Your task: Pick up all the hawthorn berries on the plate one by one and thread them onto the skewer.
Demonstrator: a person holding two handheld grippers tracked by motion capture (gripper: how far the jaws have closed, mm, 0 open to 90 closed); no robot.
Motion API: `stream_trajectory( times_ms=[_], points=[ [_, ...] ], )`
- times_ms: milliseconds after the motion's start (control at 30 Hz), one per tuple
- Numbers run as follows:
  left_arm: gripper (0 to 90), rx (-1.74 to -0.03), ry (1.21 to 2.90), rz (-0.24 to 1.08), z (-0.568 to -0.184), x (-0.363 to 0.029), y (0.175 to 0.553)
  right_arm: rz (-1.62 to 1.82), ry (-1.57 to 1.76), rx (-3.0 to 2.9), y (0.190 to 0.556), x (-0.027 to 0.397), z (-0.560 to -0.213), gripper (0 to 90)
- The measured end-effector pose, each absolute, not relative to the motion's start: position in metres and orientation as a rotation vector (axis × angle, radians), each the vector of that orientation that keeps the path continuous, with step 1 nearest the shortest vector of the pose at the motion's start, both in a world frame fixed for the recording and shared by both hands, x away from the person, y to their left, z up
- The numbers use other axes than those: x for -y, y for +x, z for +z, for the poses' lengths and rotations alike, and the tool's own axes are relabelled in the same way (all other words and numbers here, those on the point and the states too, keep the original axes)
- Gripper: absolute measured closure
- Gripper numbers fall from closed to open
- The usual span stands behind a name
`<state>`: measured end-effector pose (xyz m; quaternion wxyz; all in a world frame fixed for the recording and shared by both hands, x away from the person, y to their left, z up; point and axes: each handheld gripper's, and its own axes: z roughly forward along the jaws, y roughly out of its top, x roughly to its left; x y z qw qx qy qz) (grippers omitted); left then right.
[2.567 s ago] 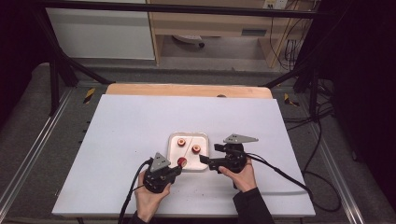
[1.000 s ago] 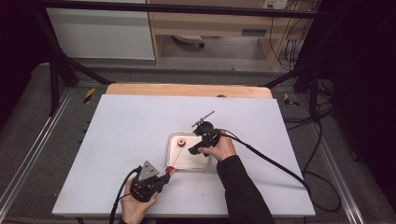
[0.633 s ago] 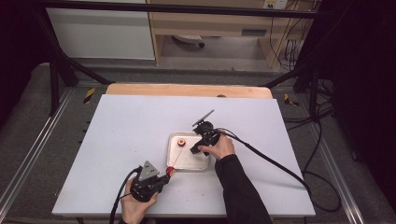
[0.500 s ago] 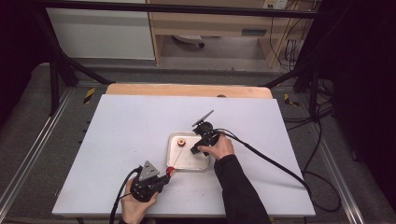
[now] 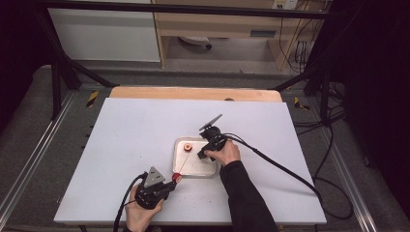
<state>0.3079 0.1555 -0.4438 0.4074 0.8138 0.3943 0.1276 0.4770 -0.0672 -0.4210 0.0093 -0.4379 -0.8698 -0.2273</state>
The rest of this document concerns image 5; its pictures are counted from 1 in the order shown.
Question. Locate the red hawthorn fruit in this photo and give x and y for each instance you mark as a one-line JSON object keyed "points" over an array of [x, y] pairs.
{"points": [[187, 147], [176, 177]]}

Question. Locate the black metal crossbar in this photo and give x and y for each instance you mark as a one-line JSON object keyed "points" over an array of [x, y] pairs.
{"points": [[193, 9]]}

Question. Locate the wooden table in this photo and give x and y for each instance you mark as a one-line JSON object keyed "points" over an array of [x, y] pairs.
{"points": [[193, 94]]}

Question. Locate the white wall socket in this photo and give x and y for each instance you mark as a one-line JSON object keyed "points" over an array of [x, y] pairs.
{"points": [[285, 4]]}

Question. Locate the thin wooden skewer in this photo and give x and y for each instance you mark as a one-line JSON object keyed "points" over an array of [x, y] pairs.
{"points": [[185, 162]]}

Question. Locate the yellow black tape strip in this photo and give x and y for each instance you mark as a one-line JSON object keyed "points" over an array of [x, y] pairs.
{"points": [[92, 99], [300, 103]]}

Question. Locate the person's left hand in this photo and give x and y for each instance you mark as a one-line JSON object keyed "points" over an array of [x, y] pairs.
{"points": [[138, 217]]}

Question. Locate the aluminium rail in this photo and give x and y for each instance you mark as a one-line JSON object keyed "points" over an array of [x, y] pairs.
{"points": [[349, 180], [35, 154]]}

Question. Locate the light wooden desk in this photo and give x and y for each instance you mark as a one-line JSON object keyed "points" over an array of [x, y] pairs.
{"points": [[222, 22]]}

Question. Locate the black metal stand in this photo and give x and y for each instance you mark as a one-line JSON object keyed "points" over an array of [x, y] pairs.
{"points": [[317, 80], [59, 74]]}

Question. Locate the white square tray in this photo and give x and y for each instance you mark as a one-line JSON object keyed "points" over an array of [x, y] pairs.
{"points": [[196, 167]]}

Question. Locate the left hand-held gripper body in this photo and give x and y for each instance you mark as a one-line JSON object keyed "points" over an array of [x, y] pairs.
{"points": [[150, 193]]}

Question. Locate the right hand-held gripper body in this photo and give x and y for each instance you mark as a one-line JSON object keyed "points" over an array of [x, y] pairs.
{"points": [[216, 138]]}

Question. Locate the person's right hand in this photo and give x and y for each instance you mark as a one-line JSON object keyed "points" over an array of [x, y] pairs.
{"points": [[227, 154]]}

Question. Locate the white cabinet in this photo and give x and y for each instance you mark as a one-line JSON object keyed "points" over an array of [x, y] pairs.
{"points": [[106, 32]]}

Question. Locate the black curtain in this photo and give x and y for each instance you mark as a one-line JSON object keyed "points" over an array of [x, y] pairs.
{"points": [[17, 48], [377, 96]]}

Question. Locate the office chair base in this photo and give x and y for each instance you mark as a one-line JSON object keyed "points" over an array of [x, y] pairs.
{"points": [[196, 41]]}

